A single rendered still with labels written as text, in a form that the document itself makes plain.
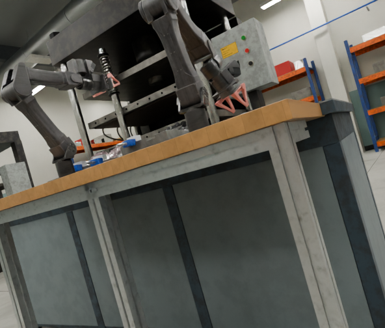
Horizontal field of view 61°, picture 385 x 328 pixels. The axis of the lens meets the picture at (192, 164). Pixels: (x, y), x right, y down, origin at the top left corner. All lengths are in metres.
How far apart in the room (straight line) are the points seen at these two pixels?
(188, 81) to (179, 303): 0.94
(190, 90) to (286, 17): 7.51
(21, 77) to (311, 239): 1.05
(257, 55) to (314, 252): 1.55
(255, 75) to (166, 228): 1.12
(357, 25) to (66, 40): 6.28
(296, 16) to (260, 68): 6.29
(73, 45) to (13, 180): 3.19
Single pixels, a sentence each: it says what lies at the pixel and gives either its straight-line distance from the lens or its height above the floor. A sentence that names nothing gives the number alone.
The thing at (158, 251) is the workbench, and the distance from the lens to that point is 1.44.
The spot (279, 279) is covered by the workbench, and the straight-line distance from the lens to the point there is 1.23.
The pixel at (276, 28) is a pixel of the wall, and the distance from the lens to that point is 8.43.
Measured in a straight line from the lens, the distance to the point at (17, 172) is 5.61.
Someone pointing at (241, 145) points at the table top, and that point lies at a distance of 0.70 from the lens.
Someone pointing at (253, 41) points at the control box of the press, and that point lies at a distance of 2.11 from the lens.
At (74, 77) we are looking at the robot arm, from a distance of 1.46.
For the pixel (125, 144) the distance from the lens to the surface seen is 1.39.
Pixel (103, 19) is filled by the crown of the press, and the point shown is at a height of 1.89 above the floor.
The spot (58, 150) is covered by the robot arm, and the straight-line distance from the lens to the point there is 1.32.
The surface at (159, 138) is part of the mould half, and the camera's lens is 1.33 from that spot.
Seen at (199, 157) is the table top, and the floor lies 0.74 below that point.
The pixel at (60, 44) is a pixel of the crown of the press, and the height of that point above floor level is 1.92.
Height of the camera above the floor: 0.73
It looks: level
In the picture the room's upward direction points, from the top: 16 degrees counter-clockwise
